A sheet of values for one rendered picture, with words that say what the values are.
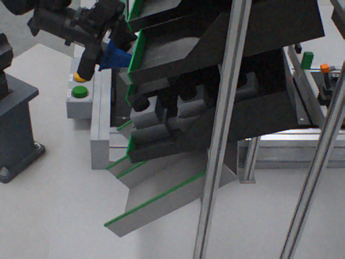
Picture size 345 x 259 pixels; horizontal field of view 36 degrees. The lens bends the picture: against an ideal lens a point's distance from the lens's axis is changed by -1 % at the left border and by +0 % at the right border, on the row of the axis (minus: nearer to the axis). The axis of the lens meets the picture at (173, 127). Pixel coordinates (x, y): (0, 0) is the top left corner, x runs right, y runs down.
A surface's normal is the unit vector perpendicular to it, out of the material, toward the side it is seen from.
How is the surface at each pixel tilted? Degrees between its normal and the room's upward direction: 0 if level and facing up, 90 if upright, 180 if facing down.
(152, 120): 90
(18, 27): 0
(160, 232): 0
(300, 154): 90
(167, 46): 25
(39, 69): 0
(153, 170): 90
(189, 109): 90
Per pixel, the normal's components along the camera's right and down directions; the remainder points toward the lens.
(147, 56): -0.36, -0.73
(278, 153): 0.07, 0.65
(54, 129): 0.07, -0.76
